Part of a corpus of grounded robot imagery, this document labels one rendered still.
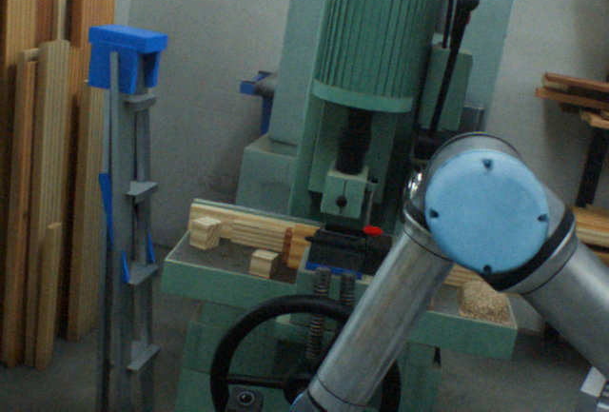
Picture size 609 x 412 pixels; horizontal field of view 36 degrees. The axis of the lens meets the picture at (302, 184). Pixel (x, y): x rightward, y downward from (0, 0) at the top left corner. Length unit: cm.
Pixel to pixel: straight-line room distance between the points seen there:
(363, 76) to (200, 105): 266
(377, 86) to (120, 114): 103
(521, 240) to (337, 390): 35
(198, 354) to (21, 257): 148
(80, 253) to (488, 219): 244
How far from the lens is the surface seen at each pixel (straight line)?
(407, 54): 158
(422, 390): 163
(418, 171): 178
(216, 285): 159
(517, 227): 93
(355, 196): 163
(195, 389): 167
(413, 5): 158
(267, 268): 157
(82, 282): 331
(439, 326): 158
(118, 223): 249
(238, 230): 172
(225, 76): 414
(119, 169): 246
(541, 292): 99
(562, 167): 404
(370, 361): 116
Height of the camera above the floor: 144
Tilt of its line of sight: 14 degrees down
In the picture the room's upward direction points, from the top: 10 degrees clockwise
